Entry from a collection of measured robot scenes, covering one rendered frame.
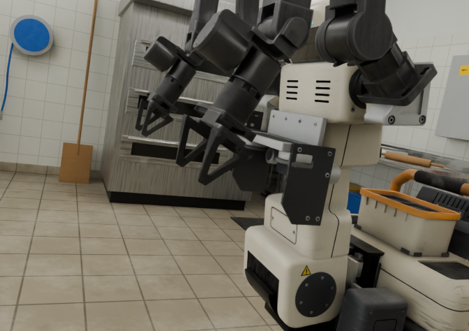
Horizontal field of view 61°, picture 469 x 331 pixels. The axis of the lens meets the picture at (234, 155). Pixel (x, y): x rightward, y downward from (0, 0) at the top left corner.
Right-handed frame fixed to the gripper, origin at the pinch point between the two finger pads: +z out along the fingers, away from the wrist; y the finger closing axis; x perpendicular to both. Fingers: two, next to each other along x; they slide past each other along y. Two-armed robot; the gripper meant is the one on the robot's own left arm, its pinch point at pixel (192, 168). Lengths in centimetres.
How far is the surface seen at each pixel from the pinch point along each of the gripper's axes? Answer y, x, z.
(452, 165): -161, 285, -117
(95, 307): -130, 61, 89
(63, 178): -386, 65, 97
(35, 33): -412, -31, -15
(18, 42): -412, -39, 2
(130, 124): -315, 74, 8
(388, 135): -250, 293, -133
